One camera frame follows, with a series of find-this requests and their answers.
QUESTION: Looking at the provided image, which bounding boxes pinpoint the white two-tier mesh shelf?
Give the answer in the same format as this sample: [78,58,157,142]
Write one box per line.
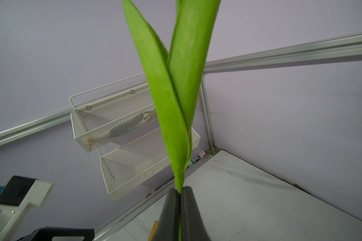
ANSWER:
[68,72,201,199]

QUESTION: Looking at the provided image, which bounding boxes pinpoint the yellow object on table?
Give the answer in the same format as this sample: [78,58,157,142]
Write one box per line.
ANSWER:
[148,221,158,241]

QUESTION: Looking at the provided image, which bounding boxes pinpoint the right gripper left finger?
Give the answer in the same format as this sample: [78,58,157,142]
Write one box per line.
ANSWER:
[152,188,181,241]

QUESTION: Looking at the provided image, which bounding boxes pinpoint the glass item in shelf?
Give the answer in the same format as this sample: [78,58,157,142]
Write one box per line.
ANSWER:
[87,109,157,145]

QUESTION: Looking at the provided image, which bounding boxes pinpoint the aluminium frame rails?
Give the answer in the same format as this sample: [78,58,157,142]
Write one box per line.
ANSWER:
[0,33,362,240]

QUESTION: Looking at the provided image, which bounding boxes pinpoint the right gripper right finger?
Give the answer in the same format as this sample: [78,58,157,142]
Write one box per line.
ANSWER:
[181,186,211,241]

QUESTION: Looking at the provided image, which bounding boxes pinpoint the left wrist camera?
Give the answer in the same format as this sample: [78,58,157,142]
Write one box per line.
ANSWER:
[0,176,53,241]

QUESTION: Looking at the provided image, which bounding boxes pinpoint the green tulip with leaves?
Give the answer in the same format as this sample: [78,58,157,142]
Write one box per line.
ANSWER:
[122,0,222,241]

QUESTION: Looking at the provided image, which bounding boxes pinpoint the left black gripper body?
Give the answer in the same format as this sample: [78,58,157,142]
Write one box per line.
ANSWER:
[19,227,95,241]

